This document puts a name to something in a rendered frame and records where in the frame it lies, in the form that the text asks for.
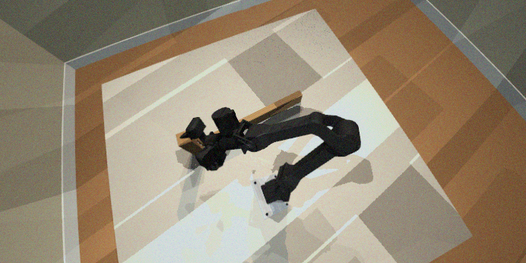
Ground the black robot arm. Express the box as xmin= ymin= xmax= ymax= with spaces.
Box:
xmin=195 ymin=107 xmax=361 ymax=204

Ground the wooden post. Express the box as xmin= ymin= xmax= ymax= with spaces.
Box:
xmin=176 ymin=131 xmax=204 ymax=155

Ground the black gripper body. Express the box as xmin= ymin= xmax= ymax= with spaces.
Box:
xmin=185 ymin=117 xmax=227 ymax=167

